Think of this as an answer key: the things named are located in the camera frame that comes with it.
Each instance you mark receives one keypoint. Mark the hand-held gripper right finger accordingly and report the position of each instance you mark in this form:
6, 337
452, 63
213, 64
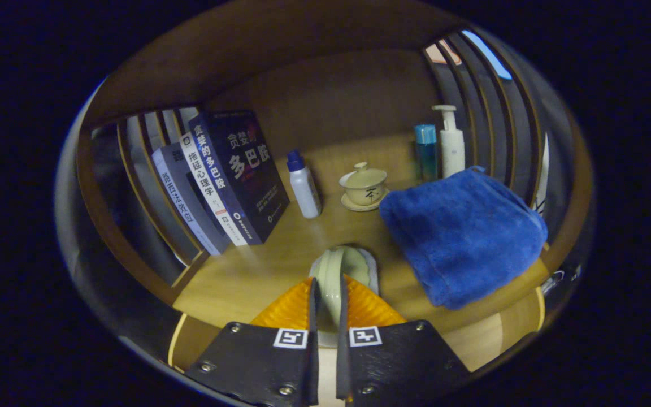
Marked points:
341, 367

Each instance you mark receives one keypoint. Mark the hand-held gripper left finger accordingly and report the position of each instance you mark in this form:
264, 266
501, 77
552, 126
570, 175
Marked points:
314, 367

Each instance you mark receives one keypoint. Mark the wooden countertop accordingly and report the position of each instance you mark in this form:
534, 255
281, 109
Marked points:
257, 271

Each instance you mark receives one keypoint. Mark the wooden cabinet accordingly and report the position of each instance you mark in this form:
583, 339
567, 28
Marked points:
303, 56

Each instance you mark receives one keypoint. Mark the white bottle blue cap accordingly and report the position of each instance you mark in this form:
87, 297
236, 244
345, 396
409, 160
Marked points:
306, 195

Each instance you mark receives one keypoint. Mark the blue folded towel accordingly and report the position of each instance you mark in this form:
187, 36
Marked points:
461, 237

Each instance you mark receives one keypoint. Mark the beige lidded tea cup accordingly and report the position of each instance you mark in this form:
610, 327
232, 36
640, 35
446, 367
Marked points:
364, 189

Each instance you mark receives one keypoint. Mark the dark navy book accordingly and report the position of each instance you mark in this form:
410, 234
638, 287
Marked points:
246, 169

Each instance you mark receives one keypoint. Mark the light blue book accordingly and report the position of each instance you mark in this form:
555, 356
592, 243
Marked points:
181, 192

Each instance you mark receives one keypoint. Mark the white spine book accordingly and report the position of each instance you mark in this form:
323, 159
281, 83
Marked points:
207, 175

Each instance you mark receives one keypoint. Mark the teal bottle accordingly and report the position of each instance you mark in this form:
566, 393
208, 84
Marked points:
426, 155

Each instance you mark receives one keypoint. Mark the white pump bottle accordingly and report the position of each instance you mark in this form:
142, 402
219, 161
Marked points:
452, 152

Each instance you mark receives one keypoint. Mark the black backdrop cloth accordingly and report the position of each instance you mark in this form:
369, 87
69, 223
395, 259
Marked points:
85, 271

